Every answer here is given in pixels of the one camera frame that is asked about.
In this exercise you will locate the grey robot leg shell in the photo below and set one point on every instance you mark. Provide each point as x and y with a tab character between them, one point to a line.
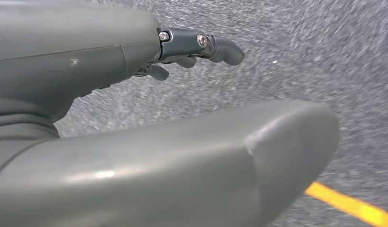
181	172

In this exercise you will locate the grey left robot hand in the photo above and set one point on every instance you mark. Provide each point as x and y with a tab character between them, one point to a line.
71	47

